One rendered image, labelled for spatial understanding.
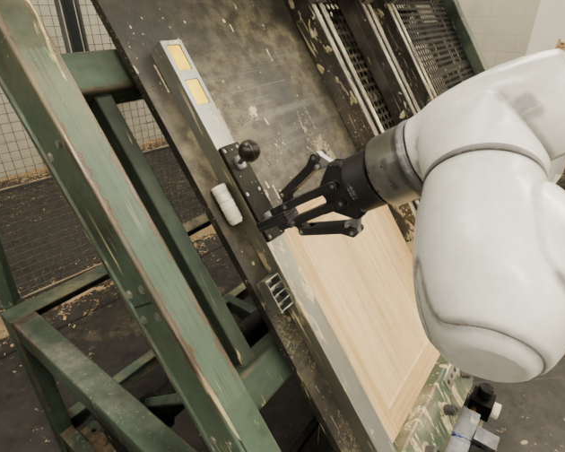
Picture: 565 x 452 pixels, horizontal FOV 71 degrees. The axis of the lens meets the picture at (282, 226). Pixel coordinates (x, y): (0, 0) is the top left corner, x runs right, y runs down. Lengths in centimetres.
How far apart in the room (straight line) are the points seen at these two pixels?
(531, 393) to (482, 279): 226
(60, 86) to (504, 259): 60
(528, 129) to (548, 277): 14
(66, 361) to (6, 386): 124
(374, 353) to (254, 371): 31
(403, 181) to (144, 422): 95
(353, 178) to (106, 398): 99
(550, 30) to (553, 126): 446
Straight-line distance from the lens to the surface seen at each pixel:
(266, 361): 82
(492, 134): 38
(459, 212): 32
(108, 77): 83
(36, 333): 158
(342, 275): 93
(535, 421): 243
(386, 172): 45
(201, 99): 80
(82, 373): 137
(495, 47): 643
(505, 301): 29
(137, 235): 62
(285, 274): 78
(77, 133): 65
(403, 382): 107
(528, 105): 40
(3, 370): 275
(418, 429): 105
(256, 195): 77
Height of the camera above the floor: 173
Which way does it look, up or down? 29 degrees down
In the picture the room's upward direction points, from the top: straight up
